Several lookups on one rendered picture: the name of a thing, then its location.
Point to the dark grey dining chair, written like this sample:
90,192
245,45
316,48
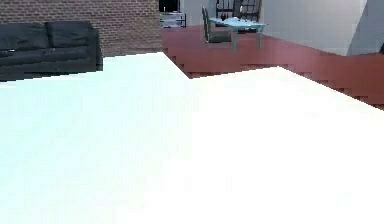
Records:
213,34

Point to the white low shelf unit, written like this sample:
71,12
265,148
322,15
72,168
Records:
172,20

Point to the pale blue dining table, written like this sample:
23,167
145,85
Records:
240,24

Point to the dark red item on table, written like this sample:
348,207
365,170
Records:
223,15

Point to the black slatted chair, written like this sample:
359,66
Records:
250,8
225,7

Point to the black sofa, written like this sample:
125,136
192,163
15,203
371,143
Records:
46,50

